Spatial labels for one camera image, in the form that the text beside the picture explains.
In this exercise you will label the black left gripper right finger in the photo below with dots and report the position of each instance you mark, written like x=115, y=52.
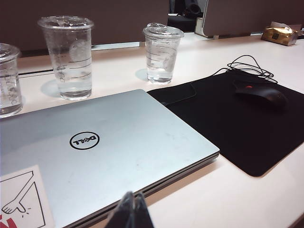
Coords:
x=142, y=216

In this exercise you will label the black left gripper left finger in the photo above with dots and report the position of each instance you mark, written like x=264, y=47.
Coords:
x=122, y=213

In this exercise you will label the silver laptop with sticker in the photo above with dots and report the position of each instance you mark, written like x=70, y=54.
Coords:
x=118, y=118

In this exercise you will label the tall clear plastic lidded cup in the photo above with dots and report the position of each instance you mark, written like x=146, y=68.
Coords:
x=73, y=71

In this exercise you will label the short clear cup siren logo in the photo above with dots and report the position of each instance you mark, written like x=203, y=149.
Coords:
x=9, y=95

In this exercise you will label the black mouse pad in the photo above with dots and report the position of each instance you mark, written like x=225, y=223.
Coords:
x=225, y=133

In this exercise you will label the black computer mouse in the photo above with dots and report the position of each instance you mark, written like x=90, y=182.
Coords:
x=268, y=95

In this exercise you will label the brown desk partition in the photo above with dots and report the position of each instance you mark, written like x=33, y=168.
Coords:
x=107, y=19

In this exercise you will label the black chair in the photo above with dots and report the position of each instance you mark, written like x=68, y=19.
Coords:
x=183, y=22

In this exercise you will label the white upright panel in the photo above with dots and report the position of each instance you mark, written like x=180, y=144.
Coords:
x=200, y=26

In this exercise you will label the gold tissue box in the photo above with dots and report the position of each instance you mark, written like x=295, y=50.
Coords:
x=278, y=35

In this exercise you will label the grey desk partition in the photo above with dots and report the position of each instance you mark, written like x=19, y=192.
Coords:
x=249, y=14

